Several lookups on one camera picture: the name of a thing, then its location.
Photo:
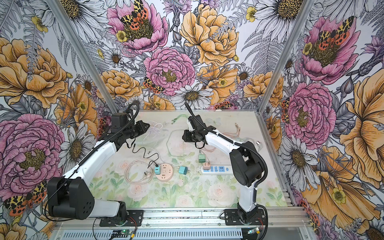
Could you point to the pink charger plug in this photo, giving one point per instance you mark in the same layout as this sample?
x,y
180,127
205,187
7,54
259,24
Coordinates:
x,y
206,166

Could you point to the round pink power socket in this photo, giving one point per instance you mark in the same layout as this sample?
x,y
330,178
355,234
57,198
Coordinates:
x,y
167,172

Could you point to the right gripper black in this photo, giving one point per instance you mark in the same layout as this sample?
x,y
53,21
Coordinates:
x,y
186,136

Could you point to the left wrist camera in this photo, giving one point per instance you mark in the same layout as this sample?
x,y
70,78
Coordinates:
x,y
118,120

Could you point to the aluminium front rail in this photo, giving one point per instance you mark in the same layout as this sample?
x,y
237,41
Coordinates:
x,y
190,218

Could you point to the white blue power strip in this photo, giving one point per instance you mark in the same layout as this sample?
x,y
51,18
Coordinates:
x,y
217,170

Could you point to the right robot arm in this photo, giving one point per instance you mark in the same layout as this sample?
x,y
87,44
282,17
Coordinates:
x,y
248,166

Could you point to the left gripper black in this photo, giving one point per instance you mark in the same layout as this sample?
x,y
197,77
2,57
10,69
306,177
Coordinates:
x,y
140,124

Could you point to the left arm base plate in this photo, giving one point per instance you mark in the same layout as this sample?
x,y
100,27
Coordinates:
x,y
132,218

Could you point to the green charger plug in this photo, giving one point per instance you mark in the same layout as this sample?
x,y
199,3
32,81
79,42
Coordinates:
x,y
202,158

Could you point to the teal charger with white cable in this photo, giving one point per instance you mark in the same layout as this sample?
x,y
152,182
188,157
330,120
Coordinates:
x,y
183,170

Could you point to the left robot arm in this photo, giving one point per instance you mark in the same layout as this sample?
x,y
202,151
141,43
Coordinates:
x,y
69,196

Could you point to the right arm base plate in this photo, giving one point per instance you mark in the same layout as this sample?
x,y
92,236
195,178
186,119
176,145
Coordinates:
x,y
237,217

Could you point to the teal charger with black cable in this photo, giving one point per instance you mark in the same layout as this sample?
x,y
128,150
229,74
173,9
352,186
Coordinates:
x,y
157,170

